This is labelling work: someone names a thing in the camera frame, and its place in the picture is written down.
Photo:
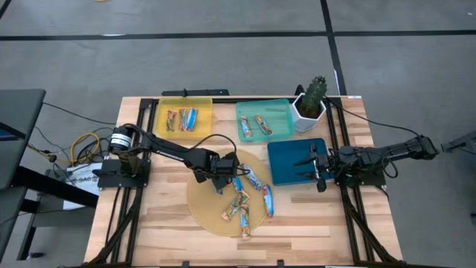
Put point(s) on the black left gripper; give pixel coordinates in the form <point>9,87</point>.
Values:
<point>210,165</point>

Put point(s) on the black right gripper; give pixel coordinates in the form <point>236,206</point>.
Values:
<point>322,185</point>

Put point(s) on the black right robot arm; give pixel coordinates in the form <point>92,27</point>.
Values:
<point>394,150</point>

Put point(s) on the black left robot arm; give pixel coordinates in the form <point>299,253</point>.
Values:
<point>167,150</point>

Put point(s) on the dark blue plastic bin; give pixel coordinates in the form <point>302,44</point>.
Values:
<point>286,167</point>

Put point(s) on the round woven straw placemat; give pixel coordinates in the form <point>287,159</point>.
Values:
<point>204,212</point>

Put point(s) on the yellow plastic bin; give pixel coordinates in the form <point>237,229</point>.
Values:
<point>202,126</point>

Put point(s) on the teal plastic bin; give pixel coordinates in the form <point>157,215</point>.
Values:
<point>282,111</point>

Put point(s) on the green cactus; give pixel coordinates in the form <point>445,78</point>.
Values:
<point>314,97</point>

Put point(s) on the black power strip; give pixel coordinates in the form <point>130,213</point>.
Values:
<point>195,92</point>

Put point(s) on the white printed paper sheet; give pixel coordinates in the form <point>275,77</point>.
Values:
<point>80,175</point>

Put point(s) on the grey metal stand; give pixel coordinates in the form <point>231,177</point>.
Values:
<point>461,141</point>

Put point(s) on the dark grey side desk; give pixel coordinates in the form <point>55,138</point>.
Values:
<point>18,123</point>

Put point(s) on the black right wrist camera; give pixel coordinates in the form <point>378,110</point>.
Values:
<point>327,161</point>

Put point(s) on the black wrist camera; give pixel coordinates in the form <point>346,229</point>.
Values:
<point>327,161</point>
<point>227,166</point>

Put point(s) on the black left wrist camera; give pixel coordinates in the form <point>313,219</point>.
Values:
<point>227,166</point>

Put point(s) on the black aluminium table frame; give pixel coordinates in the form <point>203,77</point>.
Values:
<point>223,100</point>

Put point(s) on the black table edge bracket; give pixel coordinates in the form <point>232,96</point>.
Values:
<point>280,263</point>
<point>184,264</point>

